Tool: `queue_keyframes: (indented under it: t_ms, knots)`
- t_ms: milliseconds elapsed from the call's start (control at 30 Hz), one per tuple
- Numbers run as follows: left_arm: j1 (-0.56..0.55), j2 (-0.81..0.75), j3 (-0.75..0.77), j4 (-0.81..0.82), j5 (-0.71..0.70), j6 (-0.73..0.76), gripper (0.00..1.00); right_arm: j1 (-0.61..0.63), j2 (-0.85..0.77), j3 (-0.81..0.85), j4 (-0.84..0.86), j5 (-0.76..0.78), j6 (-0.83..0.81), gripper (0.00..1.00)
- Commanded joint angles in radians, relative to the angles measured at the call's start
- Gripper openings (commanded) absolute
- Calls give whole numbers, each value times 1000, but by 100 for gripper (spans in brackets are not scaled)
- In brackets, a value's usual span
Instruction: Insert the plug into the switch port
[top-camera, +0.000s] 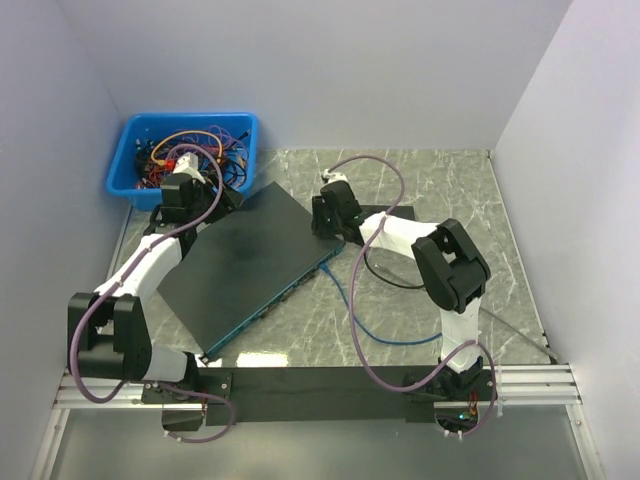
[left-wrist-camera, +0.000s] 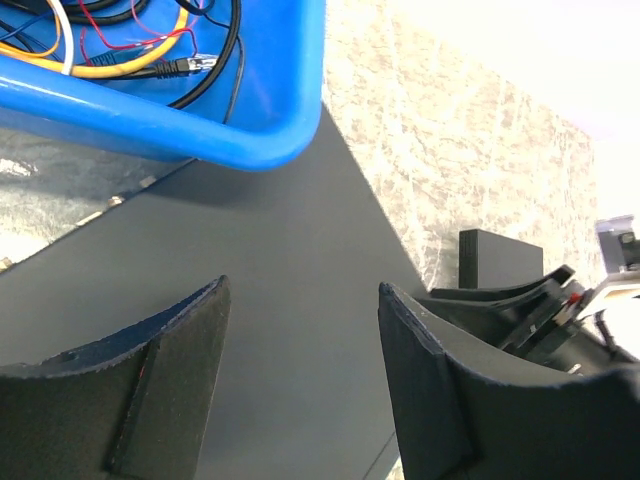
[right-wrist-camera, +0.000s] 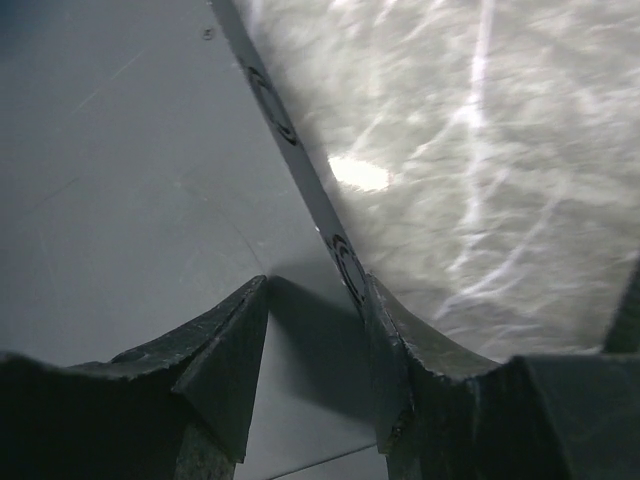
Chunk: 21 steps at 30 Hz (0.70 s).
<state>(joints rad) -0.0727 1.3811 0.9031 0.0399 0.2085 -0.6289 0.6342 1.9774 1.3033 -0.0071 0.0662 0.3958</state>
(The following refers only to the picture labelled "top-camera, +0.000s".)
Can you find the black cable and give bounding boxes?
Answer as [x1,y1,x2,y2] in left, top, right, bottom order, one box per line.
[362,249,431,289]

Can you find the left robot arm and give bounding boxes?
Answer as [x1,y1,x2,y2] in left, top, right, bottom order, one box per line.
[67,173,244,404]

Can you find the aluminium rail frame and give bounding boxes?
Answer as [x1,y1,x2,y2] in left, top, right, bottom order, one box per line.
[29,204,601,480]

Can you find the blue ethernet cable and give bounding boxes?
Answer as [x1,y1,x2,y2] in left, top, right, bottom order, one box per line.
[319,261,444,346]

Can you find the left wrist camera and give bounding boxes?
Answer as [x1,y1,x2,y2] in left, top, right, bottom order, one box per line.
[172,152,205,182]

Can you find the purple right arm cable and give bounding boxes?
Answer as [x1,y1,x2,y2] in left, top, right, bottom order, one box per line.
[324,155,499,439]

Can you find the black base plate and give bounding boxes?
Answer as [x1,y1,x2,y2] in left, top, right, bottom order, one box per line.
[139,366,501,432]

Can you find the tangled cables in bin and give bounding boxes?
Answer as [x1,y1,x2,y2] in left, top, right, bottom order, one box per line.
[132,124,251,191]

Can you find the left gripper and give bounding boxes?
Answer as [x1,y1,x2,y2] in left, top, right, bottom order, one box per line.
[188,170,245,224]

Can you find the blue plastic bin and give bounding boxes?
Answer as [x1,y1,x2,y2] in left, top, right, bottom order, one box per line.
[104,112,259,211]

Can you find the large black network switch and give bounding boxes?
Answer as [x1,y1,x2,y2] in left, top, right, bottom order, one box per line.
[158,183,345,358]

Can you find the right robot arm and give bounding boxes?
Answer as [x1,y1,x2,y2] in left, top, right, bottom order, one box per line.
[312,180,491,399]

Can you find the small black network switch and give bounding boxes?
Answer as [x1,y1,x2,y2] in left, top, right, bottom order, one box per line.
[362,205,416,221]

